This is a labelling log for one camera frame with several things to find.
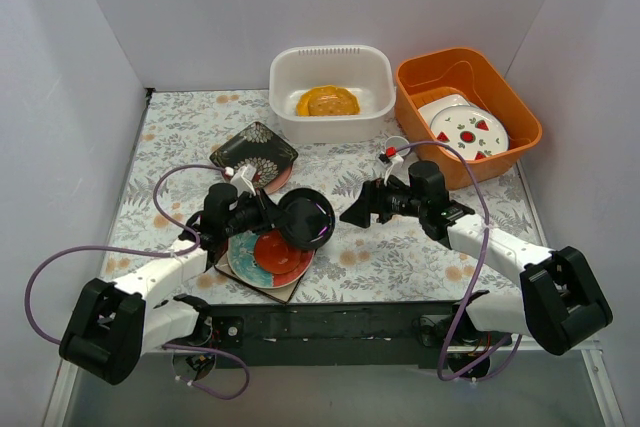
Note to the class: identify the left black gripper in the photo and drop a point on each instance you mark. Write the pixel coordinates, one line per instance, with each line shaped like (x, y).
(269, 213)

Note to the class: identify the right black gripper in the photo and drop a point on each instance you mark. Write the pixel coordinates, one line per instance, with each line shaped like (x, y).
(375, 202)

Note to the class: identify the red and teal round plate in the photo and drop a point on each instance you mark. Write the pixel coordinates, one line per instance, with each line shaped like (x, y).
(240, 255)

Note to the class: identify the yellow dotted scalloped plate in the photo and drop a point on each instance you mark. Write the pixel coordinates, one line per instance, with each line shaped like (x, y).
(302, 109)

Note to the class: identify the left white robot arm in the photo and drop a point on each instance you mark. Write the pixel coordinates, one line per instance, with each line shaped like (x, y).
(114, 323)

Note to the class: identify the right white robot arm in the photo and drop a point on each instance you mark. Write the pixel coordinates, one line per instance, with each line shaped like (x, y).
(559, 304)

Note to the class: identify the white plate in orange bin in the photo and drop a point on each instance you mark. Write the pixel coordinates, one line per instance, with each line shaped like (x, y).
(430, 110)

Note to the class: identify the white plastic bin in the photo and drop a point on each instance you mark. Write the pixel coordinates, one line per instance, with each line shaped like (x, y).
(363, 71)

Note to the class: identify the floral patterned table mat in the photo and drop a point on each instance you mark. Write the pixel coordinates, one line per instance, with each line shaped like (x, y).
(170, 176)

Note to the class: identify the square dark rimmed plate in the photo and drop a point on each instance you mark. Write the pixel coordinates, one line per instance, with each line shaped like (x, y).
(279, 288)

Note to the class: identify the black floral square plate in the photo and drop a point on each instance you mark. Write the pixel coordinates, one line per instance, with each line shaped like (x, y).
(260, 147)

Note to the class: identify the small grey white cup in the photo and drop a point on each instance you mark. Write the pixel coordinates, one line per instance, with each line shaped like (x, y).
(396, 142)

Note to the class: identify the watermelon pattern round plate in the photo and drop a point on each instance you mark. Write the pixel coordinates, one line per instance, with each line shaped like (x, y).
(474, 133)

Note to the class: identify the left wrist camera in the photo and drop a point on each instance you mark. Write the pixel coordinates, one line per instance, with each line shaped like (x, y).
(242, 178)

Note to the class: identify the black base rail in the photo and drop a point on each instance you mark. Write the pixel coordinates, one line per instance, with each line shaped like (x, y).
(326, 334)

